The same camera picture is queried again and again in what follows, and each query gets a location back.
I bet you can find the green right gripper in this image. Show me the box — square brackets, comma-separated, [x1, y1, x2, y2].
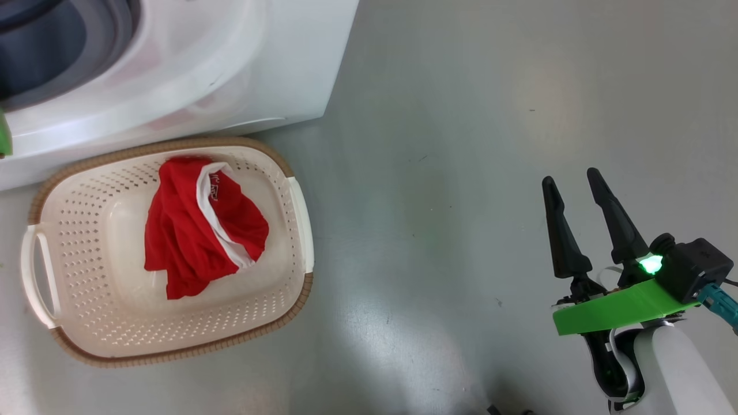
[542, 168, 701, 336]

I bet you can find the red garment with white trim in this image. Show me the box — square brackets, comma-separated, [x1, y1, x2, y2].
[144, 156, 270, 300]

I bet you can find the cream perforated laundry basket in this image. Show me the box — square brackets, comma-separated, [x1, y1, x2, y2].
[21, 137, 315, 368]

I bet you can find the white front-loading washing machine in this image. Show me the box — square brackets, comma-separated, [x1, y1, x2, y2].
[0, 0, 360, 191]

